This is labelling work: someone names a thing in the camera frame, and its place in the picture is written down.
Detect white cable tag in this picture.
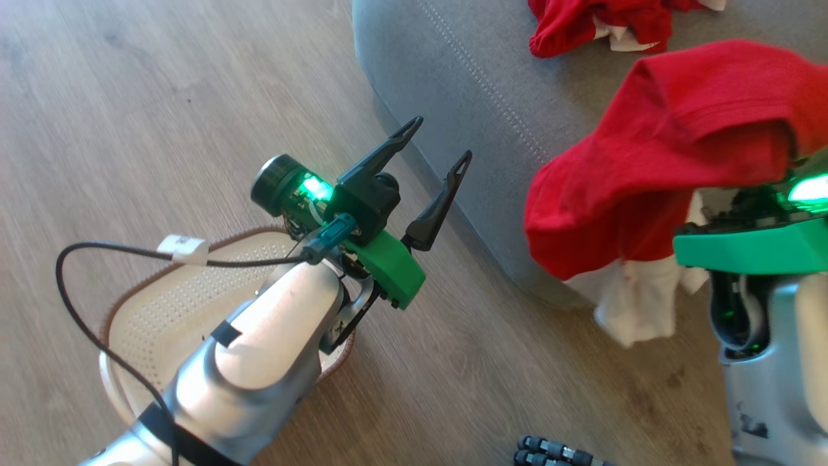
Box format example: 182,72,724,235
157,234,210,265

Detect beige perforated plastic laundry basket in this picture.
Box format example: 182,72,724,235
98,225,356,428

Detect thin black cable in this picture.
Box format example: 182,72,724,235
55,214,360,466

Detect red shorts with white trim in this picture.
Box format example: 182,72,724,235
527,0,728,59

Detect grey fabric sofa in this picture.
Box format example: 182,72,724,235
351,0,828,310

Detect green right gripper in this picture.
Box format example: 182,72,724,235
673,146,828,276

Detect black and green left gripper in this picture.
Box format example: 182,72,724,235
322,115,474,311

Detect grey black roller parts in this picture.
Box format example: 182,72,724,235
514,436,612,466

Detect red and white shirt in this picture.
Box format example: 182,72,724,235
524,39,828,349

